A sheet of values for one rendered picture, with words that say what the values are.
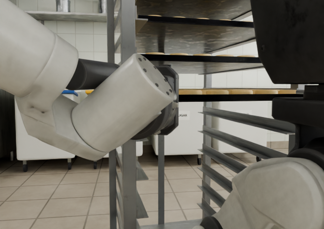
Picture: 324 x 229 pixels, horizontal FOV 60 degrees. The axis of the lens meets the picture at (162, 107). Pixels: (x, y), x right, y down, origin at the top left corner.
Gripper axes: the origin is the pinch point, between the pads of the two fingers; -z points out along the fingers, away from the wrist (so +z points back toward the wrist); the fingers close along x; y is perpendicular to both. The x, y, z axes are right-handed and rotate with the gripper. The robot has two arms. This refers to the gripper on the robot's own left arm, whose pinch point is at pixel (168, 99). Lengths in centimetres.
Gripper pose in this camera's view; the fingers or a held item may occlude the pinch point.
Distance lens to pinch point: 53.7
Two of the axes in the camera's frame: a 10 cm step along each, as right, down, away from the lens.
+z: -2.8, 0.9, -9.5
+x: 0.0, -10.0, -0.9
